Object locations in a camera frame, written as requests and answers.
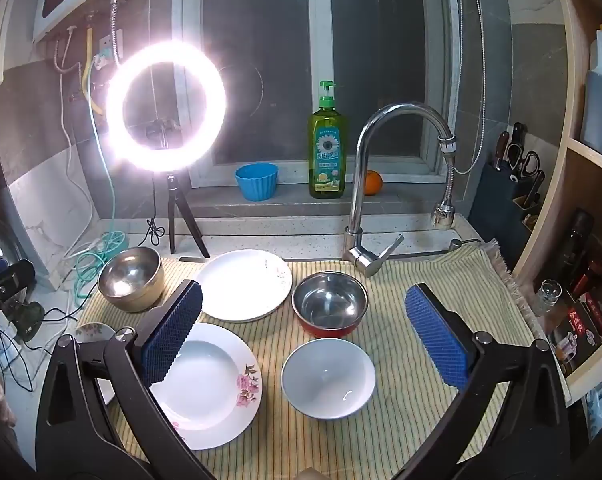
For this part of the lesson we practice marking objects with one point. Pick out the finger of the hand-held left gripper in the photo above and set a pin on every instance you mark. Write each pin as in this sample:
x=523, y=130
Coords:
x=16, y=277

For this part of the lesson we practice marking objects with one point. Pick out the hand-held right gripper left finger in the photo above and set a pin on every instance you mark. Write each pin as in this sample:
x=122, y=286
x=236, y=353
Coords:
x=171, y=331

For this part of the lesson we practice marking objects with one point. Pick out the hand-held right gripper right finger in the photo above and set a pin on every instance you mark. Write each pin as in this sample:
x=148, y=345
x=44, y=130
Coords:
x=438, y=345

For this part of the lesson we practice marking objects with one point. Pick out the large pink floral plate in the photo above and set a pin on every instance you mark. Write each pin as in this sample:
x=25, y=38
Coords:
x=206, y=390

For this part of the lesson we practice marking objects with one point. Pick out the gold steel bowl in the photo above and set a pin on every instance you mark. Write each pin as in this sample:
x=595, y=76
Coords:
x=131, y=275

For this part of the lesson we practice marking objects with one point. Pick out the red steel bowl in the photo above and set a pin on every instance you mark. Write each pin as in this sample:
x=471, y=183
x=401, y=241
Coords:
x=331, y=300

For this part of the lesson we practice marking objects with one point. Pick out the white ceramic bowl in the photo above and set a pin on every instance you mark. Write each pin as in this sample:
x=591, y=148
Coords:
x=326, y=380

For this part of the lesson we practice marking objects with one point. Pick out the yellow striped cloth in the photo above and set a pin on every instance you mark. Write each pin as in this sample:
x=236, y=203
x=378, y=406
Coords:
x=431, y=282

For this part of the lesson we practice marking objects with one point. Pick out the plain white plate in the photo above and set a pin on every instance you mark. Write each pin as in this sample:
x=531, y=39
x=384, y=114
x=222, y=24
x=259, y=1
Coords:
x=241, y=285

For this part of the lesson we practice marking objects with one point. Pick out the small clear glass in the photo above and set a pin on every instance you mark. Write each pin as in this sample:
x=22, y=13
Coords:
x=548, y=297

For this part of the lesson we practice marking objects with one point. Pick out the red printed box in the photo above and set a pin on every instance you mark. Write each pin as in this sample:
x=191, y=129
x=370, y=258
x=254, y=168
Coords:
x=581, y=330

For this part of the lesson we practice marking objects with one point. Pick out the dark blue knife block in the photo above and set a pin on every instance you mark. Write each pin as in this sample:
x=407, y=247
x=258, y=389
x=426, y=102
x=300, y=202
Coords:
x=496, y=200

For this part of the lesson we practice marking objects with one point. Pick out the chrome faucet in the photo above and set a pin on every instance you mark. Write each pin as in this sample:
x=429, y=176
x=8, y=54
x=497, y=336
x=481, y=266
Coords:
x=356, y=200

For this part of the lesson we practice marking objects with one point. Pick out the dark bottle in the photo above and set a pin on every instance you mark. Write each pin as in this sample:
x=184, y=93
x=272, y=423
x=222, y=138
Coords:
x=573, y=245

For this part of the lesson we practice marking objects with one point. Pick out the blue ribbed cup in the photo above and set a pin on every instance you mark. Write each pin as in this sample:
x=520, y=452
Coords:
x=256, y=182

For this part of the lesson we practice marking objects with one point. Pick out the orange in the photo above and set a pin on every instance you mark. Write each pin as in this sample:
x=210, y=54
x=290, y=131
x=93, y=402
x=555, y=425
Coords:
x=373, y=183

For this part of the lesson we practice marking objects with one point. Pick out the black scissors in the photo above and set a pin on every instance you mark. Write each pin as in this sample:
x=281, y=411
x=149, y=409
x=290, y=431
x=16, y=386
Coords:
x=532, y=165

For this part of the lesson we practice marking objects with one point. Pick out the yellow gas pipe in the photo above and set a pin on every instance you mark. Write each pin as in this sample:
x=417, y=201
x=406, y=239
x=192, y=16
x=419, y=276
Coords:
x=87, y=77

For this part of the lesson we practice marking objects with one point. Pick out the green dish soap bottle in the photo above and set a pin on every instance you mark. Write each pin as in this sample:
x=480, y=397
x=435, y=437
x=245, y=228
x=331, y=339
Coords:
x=326, y=160

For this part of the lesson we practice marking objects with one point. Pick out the wooden shelf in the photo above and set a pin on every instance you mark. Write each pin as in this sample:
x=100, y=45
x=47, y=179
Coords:
x=581, y=170

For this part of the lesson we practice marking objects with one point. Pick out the window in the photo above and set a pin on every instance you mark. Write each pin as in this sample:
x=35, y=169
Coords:
x=261, y=60

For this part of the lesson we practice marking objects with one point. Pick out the white wall socket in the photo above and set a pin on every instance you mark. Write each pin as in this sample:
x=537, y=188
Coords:
x=102, y=59

